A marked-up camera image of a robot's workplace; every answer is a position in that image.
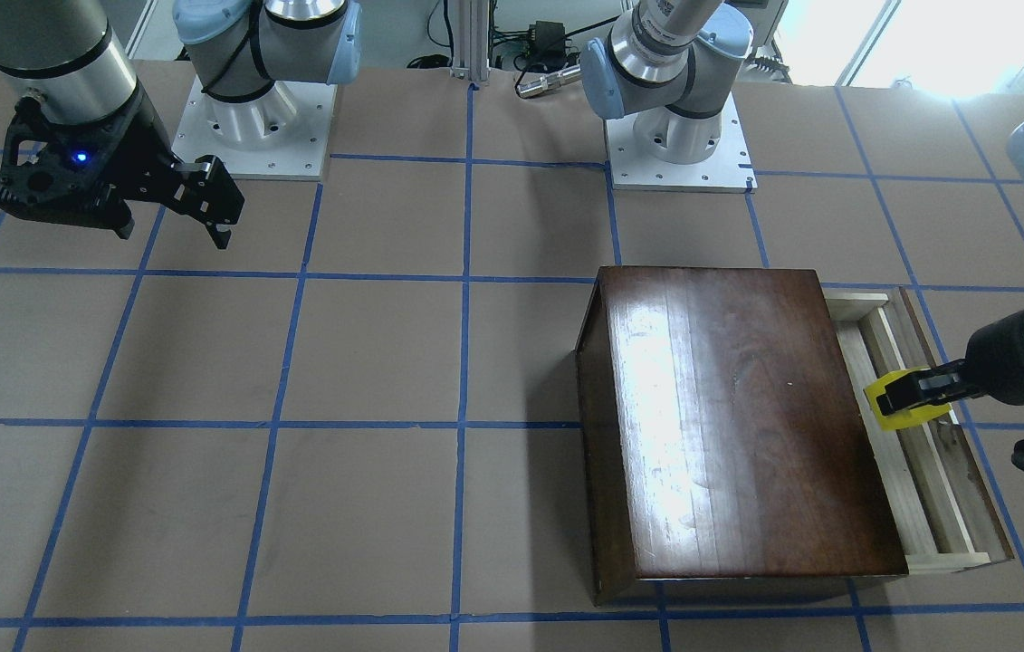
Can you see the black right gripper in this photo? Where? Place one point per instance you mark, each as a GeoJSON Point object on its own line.
{"type": "Point", "coordinates": [138, 145]}

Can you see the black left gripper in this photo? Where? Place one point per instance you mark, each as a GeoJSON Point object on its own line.
{"type": "Point", "coordinates": [999, 360]}

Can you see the yellow block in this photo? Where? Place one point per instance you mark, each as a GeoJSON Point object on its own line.
{"type": "Point", "coordinates": [911, 417]}

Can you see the light wood drawer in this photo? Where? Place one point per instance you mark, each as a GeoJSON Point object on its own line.
{"type": "Point", "coordinates": [939, 497]}

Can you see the dark wooden drawer cabinet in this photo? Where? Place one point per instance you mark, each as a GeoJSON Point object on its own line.
{"type": "Point", "coordinates": [724, 447]}

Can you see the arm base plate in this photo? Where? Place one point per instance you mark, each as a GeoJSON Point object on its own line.
{"type": "Point", "coordinates": [284, 135]}
{"type": "Point", "coordinates": [658, 150]}

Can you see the aluminium frame post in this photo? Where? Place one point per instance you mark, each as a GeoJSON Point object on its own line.
{"type": "Point", "coordinates": [470, 38]}

